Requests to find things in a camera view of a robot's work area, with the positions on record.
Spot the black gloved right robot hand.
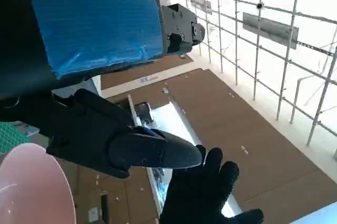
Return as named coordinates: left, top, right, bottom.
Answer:
left=159, top=147, right=264, bottom=224

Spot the small grey wall banner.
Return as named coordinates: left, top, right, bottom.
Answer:
left=190, top=0, right=213, bottom=15

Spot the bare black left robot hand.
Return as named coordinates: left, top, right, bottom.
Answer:
left=0, top=0, right=206, bottom=180

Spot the green cutting mat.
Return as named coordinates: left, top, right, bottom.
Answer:
left=0, top=121, right=28, bottom=154

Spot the white scaffold frame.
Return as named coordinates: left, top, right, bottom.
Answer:
left=157, top=0, right=337, bottom=147

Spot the pink bowl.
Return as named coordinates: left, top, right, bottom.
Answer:
left=0, top=142, right=76, bottom=224

